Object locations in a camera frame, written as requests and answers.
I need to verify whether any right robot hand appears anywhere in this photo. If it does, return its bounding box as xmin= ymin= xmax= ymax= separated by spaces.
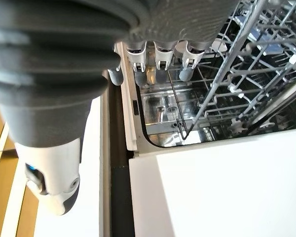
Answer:
xmin=0 ymin=0 xmax=243 ymax=216

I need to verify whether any grey wire dishwasher rack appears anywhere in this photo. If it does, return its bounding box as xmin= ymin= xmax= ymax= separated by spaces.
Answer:
xmin=167 ymin=0 xmax=296 ymax=140

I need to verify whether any white dishwasher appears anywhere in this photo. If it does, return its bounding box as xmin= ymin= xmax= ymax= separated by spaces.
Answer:
xmin=115 ymin=41 xmax=296 ymax=237

